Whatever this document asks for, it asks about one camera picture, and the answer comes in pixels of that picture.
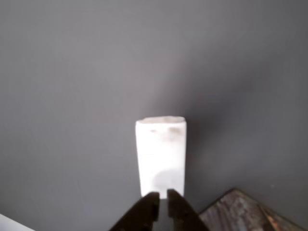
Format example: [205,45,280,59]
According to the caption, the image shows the patterned cardboard box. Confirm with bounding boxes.
[199,187,308,231]

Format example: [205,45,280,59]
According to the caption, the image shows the dark grey table mat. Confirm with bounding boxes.
[0,0,308,231]

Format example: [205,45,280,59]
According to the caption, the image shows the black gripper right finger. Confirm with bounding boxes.
[166,188,210,231]

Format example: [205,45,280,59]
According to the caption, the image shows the white rectangular block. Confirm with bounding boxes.
[135,116,187,199]

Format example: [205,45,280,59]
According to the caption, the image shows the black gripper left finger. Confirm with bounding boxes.
[108,192,161,231]

